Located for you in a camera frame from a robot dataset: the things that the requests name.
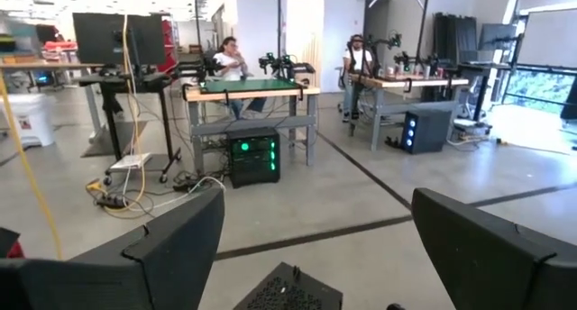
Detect black perforated computer tower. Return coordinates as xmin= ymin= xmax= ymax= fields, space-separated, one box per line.
xmin=232 ymin=260 xmax=344 ymax=310

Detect black upright panels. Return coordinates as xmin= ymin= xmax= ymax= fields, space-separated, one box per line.
xmin=432 ymin=11 xmax=480 ymax=64

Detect white plastic bin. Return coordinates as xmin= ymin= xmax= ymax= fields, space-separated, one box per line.
xmin=0 ymin=92 xmax=56 ymax=150

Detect red black equipment case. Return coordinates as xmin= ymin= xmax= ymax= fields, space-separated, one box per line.
xmin=0 ymin=227 xmax=26 ymax=260

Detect white projection screen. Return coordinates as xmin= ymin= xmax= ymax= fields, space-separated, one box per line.
xmin=516 ymin=6 xmax=577 ymax=71

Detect flat white box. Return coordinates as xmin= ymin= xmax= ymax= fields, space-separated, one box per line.
xmin=109 ymin=151 xmax=153 ymax=172

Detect wooden table grey legs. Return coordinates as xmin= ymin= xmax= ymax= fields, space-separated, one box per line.
xmin=182 ymin=77 xmax=322 ymax=176
xmin=347 ymin=73 xmax=471 ymax=152

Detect yellow cable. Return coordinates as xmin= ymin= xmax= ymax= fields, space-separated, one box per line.
xmin=120 ymin=14 xmax=146 ymax=212
xmin=0 ymin=68 xmax=64 ymax=261

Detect black power strip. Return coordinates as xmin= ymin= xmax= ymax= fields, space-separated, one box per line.
xmin=93 ymin=193 xmax=130 ymax=211

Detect small black desk monitor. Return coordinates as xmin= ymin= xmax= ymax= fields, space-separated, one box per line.
xmin=477 ymin=23 xmax=518 ymax=53

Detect black desk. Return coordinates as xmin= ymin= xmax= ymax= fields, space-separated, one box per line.
xmin=457 ymin=61 xmax=513 ymax=122

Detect large black display screen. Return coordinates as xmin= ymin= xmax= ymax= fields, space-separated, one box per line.
xmin=71 ymin=11 xmax=168 ymax=68

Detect wooden top desk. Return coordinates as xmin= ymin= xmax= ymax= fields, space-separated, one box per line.
xmin=0 ymin=59 xmax=107 ymax=144

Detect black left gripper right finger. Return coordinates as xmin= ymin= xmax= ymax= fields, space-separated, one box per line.
xmin=409 ymin=187 xmax=577 ymax=310

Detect green table mat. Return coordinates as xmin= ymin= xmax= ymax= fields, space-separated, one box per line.
xmin=199 ymin=77 xmax=303 ymax=95

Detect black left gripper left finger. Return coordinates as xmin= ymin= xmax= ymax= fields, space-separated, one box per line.
xmin=0 ymin=187 xmax=226 ymax=310

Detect black computer green lights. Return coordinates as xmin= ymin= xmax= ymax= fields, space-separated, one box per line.
xmin=225 ymin=126 xmax=282 ymax=189

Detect black computer blue lights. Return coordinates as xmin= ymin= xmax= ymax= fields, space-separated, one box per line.
xmin=399 ymin=107 xmax=453 ymax=156

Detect person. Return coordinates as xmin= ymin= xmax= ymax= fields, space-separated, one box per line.
xmin=341 ymin=33 xmax=376 ymax=123
xmin=211 ymin=35 xmax=268 ymax=121

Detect black rolling display stand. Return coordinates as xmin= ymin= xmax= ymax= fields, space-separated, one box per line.
xmin=77 ymin=68 xmax=184 ymax=186

